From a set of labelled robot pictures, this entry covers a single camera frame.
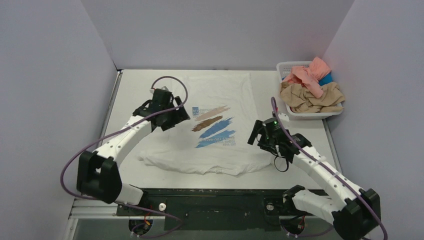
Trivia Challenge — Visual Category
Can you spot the white printed t shirt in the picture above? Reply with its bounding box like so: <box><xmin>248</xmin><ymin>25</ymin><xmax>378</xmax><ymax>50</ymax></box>
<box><xmin>139</xmin><ymin>73</ymin><xmax>273</xmax><ymax>176</ymax></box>

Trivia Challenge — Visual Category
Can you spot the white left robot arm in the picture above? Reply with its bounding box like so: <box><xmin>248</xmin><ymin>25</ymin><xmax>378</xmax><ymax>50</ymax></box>
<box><xmin>76</xmin><ymin>88</ymin><xmax>190</xmax><ymax>215</ymax></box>

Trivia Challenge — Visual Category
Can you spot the white plastic laundry basket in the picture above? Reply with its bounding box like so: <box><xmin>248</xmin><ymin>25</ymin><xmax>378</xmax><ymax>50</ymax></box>
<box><xmin>276</xmin><ymin>57</ymin><xmax>345</xmax><ymax>120</ymax></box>

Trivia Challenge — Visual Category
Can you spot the beige t shirt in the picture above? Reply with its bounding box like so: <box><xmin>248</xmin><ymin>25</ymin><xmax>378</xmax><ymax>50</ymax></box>
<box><xmin>279</xmin><ymin>82</ymin><xmax>346</xmax><ymax>114</ymax></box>

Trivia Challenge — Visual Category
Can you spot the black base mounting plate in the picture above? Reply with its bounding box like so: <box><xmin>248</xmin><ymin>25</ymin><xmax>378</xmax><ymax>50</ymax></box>
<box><xmin>115</xmin><ymin>188</ymin><xmax>332</xmax><ymax>232</ymax></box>

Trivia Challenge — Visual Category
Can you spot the pink t shirt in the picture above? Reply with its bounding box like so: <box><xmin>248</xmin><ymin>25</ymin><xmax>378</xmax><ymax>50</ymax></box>
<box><xmin>282</xmin><ymin>57</ymin><xmax>331</xmax><ymax>98</ymax></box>

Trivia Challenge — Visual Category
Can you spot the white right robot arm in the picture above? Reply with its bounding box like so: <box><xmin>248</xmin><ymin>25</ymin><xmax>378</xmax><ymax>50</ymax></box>
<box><xmin>247</xmin><ymin>117</ymin><xmax>381</xmax><ymax>240</ymax></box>

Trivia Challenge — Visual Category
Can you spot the blue t shirt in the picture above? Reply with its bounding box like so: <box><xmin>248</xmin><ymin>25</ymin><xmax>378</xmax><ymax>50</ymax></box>
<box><xmin>318</xmin><ymin>72</ymin><xmax>333</xmax><ymax>86</ymax></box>

